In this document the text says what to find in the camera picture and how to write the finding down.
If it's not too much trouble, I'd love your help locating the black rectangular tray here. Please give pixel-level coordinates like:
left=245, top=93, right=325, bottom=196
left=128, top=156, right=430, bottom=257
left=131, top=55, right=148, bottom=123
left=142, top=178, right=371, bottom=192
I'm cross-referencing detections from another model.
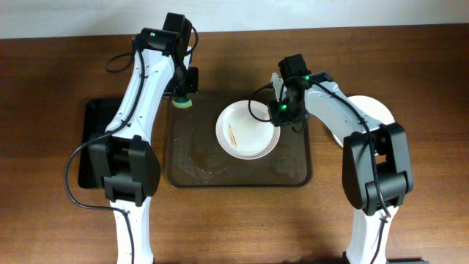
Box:
left=78, top=97, right=122, bottom=189

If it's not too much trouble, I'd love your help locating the white plate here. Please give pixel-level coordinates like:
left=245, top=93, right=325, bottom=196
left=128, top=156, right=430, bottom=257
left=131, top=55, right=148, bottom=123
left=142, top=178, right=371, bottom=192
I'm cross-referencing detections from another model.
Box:
left=215, top=100, right=281, bottom=160
left=328, top=95, right=395, bottom=147

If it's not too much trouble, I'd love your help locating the green yellow sponge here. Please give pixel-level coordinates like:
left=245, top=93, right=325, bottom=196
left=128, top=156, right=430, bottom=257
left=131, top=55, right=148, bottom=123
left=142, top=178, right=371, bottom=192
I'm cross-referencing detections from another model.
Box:
left=172, top=96, right=193, bottom=109

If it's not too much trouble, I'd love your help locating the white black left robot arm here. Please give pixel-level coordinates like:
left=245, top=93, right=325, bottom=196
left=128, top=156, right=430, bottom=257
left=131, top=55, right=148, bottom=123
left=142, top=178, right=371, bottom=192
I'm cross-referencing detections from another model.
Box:
left=87, top=12, right=198, bottom=263

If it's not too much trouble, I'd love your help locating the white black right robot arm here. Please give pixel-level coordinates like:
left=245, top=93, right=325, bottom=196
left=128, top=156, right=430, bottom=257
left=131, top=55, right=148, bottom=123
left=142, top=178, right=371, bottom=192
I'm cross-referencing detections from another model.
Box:
left=268, top=54, right=413, bottom=263

